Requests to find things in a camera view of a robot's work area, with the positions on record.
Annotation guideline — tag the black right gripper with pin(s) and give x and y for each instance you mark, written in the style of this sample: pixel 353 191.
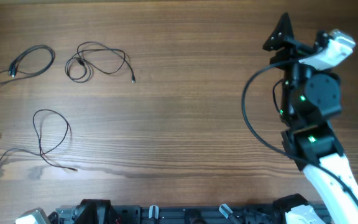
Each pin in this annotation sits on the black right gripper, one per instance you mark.
pixel 285 41

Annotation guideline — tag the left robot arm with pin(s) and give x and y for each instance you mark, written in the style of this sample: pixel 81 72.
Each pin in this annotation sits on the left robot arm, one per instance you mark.
pixel 34 216

